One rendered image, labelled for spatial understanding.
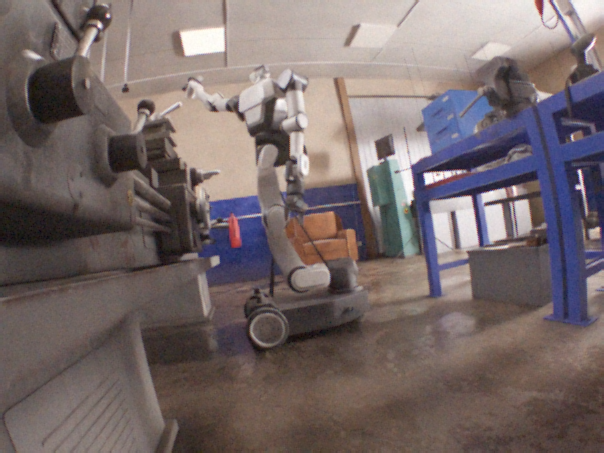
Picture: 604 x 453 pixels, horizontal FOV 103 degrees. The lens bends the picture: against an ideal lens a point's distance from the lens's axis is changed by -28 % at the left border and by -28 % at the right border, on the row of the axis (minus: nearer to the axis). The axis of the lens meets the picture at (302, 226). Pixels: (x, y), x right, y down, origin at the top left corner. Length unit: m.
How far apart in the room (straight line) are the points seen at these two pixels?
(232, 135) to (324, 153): 1.61
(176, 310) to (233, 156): 3.60
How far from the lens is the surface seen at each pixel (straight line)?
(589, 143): 1.30
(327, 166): 5.82
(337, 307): 1.68
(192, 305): 2.53
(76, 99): 0.33
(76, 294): 0.39
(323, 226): 5.19
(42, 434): 0.48
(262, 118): 1.84
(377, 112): 6.54
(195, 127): 5.88
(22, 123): 0.34
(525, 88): 1.58
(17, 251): 0.60
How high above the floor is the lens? 0.48
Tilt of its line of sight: 3 degrees up
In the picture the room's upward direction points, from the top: 9 degrees counter-clockwise
